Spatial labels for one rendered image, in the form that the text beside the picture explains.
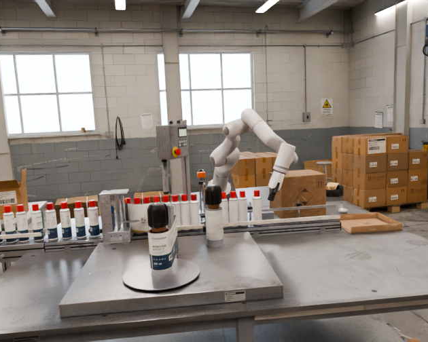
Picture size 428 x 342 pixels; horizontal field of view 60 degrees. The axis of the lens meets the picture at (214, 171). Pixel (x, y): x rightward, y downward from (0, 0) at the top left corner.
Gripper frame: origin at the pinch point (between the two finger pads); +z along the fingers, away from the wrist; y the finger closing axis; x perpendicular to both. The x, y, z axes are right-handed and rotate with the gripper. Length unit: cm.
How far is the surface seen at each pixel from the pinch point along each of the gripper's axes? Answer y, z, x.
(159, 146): -3, -9, -69
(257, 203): 2.4, 5.3, -7.4
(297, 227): 4.7, 11.9, 18.7
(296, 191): -18.7, -5.7, 20.1
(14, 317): 75, 58, -98
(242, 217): 2.0, 15.6, -12.9
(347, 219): -13, 1, 55
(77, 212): 2, 38, -101
